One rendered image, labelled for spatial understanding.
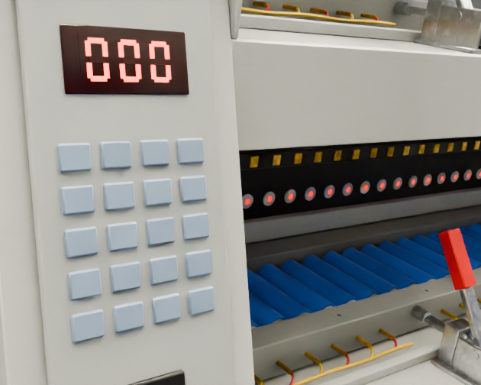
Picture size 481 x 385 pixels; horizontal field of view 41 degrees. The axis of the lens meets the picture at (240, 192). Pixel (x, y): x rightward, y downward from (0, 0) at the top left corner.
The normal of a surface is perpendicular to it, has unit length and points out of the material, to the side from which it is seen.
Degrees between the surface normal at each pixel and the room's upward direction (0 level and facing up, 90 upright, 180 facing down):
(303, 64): 109
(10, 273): 90
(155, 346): 90
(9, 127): 90
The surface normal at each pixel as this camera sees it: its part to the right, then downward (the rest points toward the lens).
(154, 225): 0.60, 0.00
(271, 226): 0.59, 0.33
